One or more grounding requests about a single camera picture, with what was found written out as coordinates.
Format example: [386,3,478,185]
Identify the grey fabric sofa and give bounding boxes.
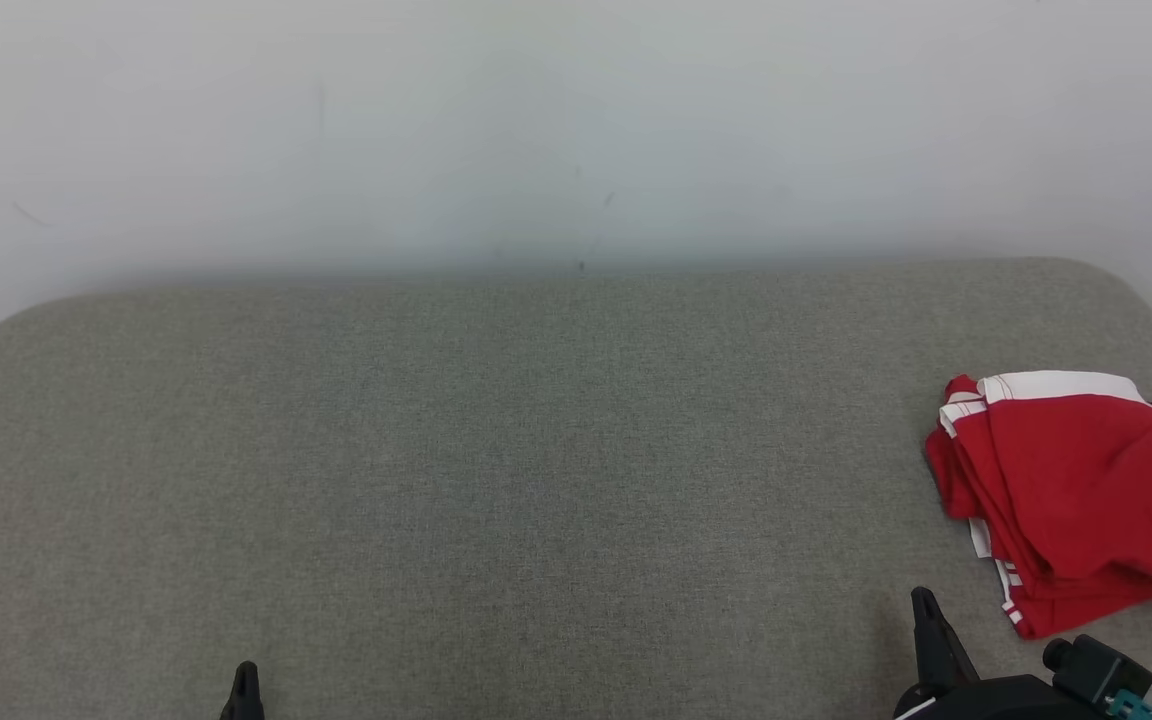
[0,257,1152,720]

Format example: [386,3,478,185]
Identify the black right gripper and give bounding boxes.
[893,587,1097,720]

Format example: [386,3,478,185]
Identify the red shorts with white stripe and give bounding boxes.
[924,370,1152,606]

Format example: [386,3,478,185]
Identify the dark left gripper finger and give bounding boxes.
[219,660,265,720]

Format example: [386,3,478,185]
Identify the red white basketball jersey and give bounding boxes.
[969,400,1152,641]

